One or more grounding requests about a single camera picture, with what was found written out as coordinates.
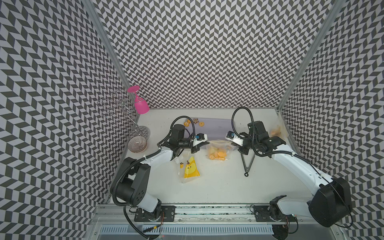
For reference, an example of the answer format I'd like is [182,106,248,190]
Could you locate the clear resealable bag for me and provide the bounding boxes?
[270,120,289,139]

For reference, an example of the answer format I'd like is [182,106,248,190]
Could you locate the clear bag yellow chick print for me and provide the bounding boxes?
[174,150,201,184]

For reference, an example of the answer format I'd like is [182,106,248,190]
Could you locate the steel black-tipped tongs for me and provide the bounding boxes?
[241,154,256,177]

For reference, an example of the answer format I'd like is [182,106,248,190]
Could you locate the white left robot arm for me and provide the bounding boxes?
[111,124,209,219]

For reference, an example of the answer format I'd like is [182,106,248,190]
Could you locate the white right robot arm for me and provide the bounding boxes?
[226,121,353,228]

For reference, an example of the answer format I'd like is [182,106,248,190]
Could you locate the lilac plastic tray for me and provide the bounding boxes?
[183,118,233,142]

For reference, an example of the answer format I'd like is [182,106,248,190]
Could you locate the ribbed glass bowl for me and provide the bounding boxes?
[128,136,147,153]

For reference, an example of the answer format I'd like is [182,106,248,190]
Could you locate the pink upside-down wine glass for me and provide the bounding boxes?
[127,86,150,115]

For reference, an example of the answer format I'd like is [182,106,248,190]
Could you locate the chrome glass drying rack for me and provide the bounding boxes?
[97,90,151,141]

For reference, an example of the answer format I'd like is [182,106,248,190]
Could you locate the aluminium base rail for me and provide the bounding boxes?
[89,203,343,226]

